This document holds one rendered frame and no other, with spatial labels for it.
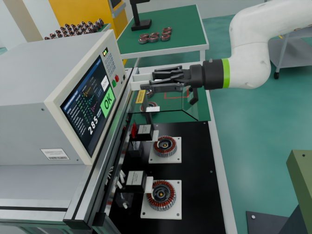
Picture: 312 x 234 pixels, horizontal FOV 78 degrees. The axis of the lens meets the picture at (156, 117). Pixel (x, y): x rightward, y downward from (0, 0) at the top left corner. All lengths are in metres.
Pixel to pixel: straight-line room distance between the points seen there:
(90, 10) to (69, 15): 0.44
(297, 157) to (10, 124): 0.91
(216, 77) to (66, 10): 4.00
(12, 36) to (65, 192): 4.21
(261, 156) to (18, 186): 1.77
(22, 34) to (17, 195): 4.00
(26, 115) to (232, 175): 1.59
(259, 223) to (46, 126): 1.47
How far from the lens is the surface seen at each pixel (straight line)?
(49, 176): 0.58
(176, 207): 0.79
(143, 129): 0.85
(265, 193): 1.77
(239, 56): 0.63
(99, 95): 0.58
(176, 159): 0.89
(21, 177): 0.63
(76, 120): 0.47
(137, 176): 0.71
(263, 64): 0.63
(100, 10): 4.16
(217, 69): 0.61
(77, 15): 4.35
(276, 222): 1.68
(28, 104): 0.45
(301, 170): 0.87
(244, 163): 1.89
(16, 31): 4.50
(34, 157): 0.60
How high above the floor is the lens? 1.50
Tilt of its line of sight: 40 degrees down
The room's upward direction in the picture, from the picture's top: 12 degrees counter-clockwise
